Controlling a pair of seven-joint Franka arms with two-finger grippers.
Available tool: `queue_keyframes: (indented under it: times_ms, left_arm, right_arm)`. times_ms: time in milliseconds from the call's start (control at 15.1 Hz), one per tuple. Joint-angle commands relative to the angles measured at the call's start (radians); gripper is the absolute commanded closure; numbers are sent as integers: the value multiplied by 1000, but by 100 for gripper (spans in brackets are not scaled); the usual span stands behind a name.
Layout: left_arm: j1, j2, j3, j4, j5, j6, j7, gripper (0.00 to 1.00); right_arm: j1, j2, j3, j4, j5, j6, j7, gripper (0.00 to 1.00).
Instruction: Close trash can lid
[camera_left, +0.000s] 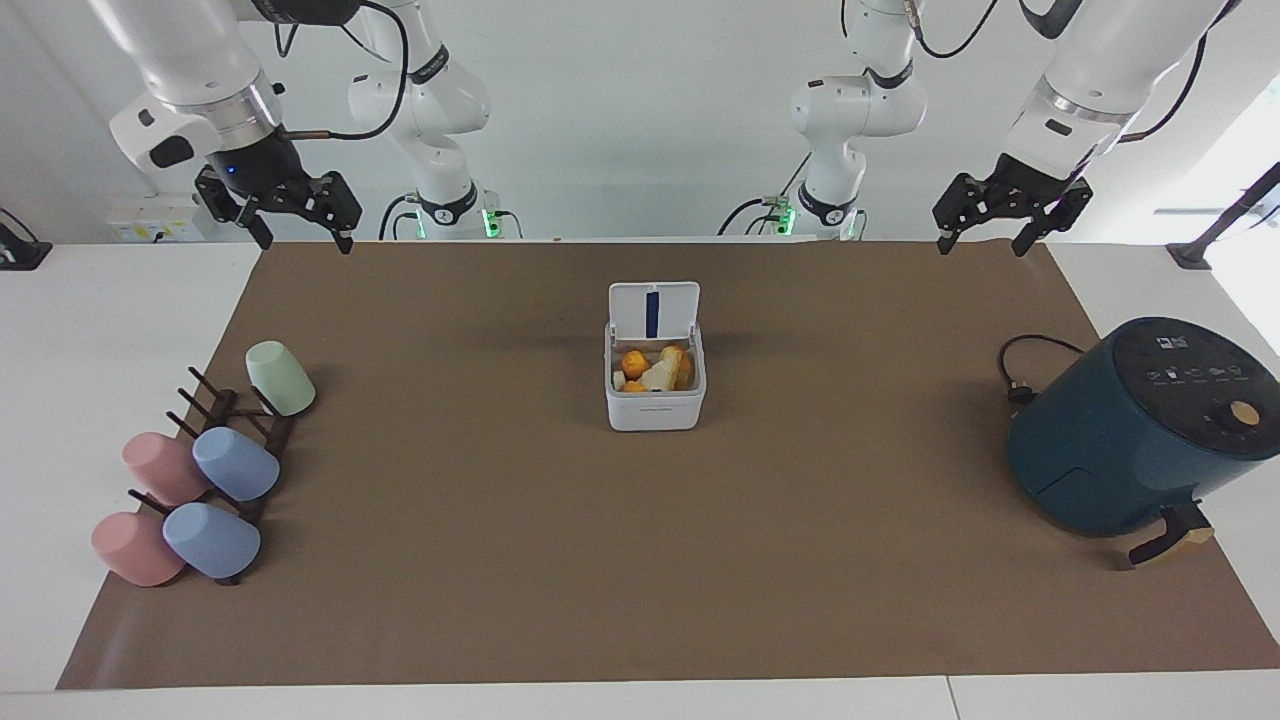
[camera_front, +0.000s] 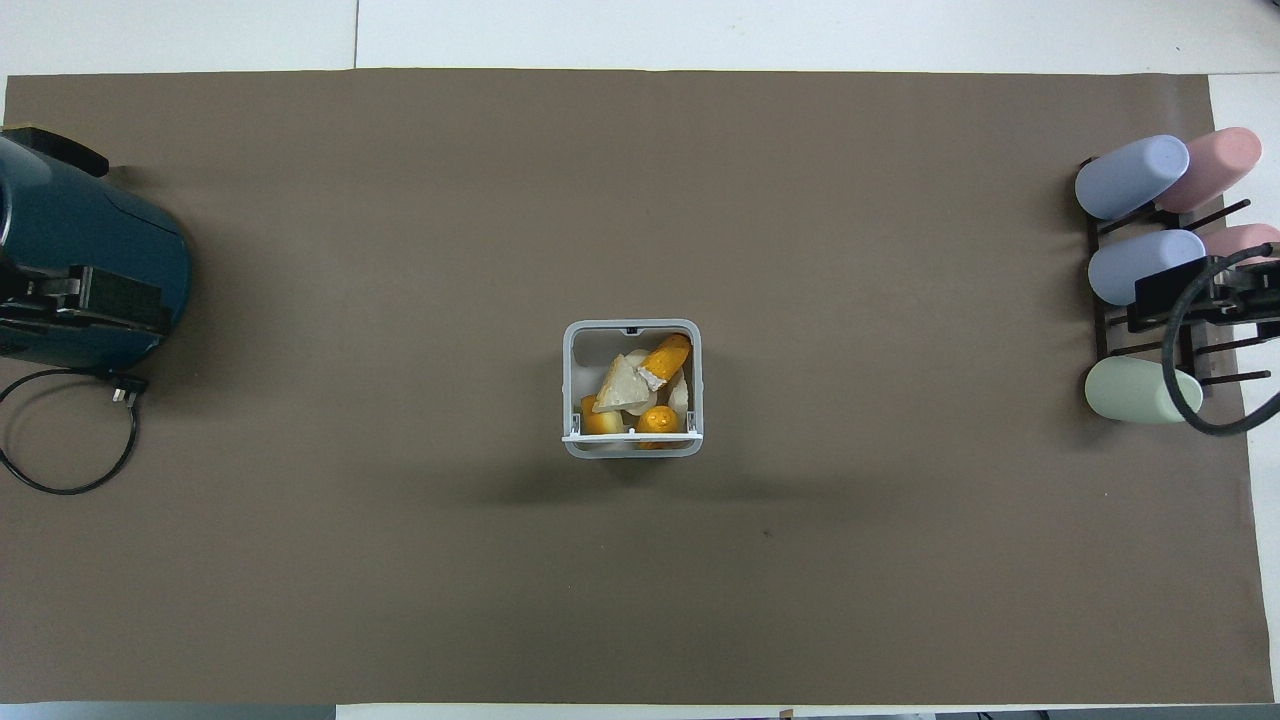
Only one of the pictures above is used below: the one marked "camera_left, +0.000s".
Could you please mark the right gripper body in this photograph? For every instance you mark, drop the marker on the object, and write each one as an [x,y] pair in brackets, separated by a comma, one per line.
[255,168]

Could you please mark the pale fruit peel scrap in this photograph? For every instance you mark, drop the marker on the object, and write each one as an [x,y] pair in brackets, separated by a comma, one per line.
[657,377]

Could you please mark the white wall socket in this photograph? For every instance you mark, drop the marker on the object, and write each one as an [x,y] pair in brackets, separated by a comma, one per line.
[160,225]

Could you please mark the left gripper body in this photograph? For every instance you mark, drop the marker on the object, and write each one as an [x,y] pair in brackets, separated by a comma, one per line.
[1030,185]

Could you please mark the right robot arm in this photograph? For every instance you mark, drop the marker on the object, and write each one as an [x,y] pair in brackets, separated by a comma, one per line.
[190,50]

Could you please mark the green cup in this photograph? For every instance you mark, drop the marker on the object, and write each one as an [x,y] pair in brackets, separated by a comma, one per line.
[280,378]

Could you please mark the blue cup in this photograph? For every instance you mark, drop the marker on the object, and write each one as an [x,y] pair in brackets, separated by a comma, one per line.
[238,465]
[212,541]

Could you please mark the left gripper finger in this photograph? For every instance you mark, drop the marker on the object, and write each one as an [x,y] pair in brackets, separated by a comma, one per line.
[962,200]
[1062,215]

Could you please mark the white trash can with lid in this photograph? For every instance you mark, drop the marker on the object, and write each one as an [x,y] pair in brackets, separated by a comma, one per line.
[655,410]

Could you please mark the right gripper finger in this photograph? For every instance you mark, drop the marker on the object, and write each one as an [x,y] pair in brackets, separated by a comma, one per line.
[222,205]
[335,200]

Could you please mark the teal air fryer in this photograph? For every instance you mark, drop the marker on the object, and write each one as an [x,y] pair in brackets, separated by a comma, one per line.
[1130,440]

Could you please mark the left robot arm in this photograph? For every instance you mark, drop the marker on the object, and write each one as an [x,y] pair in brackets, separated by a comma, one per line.
[1100,60]

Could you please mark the pink cup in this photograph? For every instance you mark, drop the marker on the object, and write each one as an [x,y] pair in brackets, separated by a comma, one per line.
[135,550]
[160,468]

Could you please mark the dark wooden cup rack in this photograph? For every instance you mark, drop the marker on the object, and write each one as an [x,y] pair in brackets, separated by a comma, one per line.
[222,405]

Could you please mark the orange fruit piece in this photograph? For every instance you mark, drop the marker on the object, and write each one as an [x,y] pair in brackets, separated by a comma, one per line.
[676,357]
[634,362]

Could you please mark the black stand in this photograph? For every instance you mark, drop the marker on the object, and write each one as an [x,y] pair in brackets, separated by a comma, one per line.
[20,253]
[1225,218]

